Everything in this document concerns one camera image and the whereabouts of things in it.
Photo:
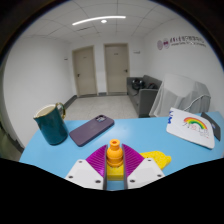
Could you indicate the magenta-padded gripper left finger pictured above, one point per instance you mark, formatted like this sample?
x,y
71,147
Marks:
x,y
85,173

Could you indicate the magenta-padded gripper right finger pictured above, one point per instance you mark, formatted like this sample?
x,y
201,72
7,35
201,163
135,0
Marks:
x,y
146,171

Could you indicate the yellow power strip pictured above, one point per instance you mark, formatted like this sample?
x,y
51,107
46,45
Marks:
x,y
156,158

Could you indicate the purple smartphone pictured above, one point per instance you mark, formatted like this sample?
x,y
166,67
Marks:
x,y
90,130

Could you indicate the white rainbow-print mouse pad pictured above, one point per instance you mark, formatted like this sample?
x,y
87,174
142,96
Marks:
x,y
190,128

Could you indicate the grey sofa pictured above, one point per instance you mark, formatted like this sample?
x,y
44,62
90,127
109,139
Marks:
x,y
143,98

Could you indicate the dark grey tablet case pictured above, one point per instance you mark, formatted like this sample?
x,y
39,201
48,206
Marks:
x,y
213,125

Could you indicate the grey cloth-covered object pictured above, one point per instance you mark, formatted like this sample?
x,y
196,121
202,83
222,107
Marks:
x,y
180,93

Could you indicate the black bag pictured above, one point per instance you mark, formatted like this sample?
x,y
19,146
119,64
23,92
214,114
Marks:
x,y
137,84

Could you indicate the beige door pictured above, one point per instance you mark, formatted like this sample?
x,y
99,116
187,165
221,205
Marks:
x,y
116,68
84,71

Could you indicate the long ceiling light strip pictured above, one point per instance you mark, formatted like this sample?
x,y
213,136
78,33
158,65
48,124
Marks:
x,y
98,19

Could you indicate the wall sign lettering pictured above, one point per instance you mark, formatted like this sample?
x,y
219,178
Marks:
x,y
181,42

